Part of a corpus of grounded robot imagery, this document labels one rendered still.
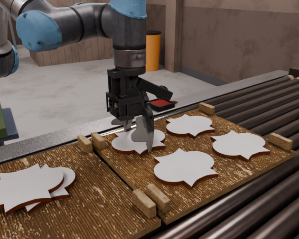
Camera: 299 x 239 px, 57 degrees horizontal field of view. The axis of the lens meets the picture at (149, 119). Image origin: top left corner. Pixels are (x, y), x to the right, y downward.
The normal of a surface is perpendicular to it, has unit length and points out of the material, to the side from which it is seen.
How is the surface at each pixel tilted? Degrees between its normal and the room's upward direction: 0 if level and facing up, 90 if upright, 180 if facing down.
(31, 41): 93
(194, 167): 0
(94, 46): 90
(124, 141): 1
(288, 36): 90
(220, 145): 0
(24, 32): 94
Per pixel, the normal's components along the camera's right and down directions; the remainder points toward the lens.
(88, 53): 0.50, 0.36
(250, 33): -0.87, 0.21
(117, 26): -0.54, 0.35
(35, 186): 0.00, -0.91
